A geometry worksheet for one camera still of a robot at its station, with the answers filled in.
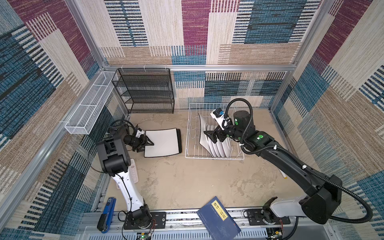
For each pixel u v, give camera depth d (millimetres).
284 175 486
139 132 942
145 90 1108
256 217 734
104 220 724
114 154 586
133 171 879
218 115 615
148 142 916
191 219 752
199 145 797
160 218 748
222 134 654
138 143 874
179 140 1017
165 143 1015
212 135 639
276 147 495
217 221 719
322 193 396
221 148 831
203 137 779
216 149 831
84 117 940
